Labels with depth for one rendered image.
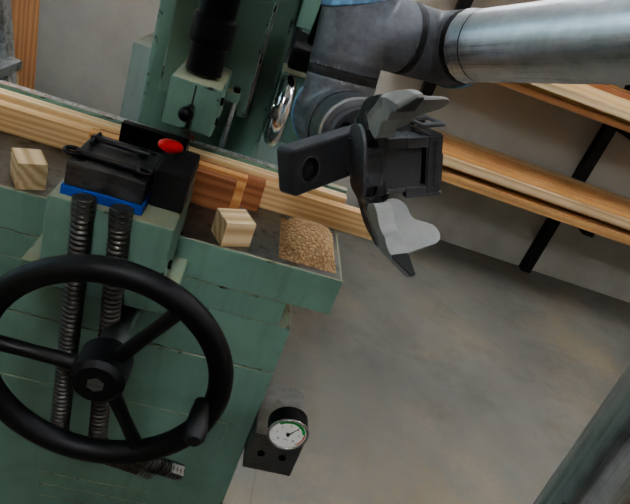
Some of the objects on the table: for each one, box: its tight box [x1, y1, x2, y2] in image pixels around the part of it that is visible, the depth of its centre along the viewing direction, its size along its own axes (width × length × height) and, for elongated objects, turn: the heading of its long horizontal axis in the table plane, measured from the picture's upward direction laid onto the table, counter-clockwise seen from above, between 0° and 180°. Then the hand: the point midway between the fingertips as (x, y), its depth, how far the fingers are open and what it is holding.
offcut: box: [10, 147, 48, 190], centre depth 73 cm, size 4×4×4 cm
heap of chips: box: [278, 217, 336, 274], centre depth 84 cm, size 8×12×3 cm
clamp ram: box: [119, 120, 189, 154], centre depth 77 cm, size 9×8×9 cm
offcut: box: [211, 208, 256, 247], centre depth 78 cm, size 4×4×4 cm
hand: (408, 193), depth 46 cm, fingers open, 14 cm apart
